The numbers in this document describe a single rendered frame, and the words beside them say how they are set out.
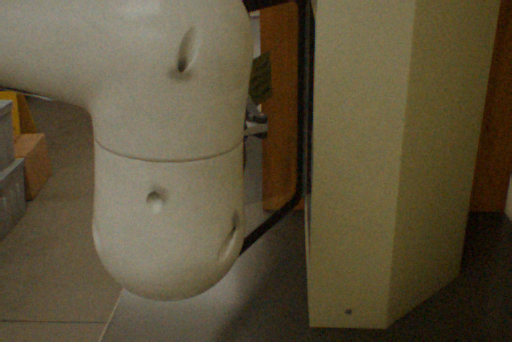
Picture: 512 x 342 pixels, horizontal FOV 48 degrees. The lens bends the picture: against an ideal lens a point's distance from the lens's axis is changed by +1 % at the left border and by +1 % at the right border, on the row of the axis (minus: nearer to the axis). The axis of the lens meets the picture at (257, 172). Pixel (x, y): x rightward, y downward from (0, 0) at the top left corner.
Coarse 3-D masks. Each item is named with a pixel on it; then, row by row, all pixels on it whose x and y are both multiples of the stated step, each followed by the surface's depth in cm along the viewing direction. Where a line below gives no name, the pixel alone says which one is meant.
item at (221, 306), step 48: (288, 240) 105; (480, 240) 104; (240, 288) 92; (288, 288) 91; (480, 288) 91; (144, 336) 82; (192, 336) 81; (240, 336) 81; (288, 336) 81; (336, 336) 81; (384, 336) 81; (432, 336) 81; (480, 336) 80
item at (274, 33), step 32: (256, 32) 83; (288, 32) 91; (256, 64) 84; (288, 64) 93; (256, 96) 86; (288, 96) 95; (288, 128) 98; (256, 160) 90; (288, 160) 100; (256, 192) 92; (288, 192) 103; (256, 224) 94
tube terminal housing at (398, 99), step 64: (320, 0) 64; (384, 0) 64; (448, 0) 68; (320, 64) 67; (384, 64) 67; (448, 64) 72; (320, 128) 70; (384, 128) 70; (448, 128) 77; (320, 192) 74; (384, 192) 73; (448, 192) 83; (320, 256) 78; (384, 256) 77; (448, 256) 89; (320, 320) 82; (384, 320) 81
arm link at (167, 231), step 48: (96, 144) 36; (240, 144) 38; (96, 192) 38; (144, 192) 35; (192, 192) 35; (240, 192) 39; (96, 240) 39; (144, 240) 36; (192, 240) 36; (240, 240) 40; (144, 288) 38; (192, 288) 38
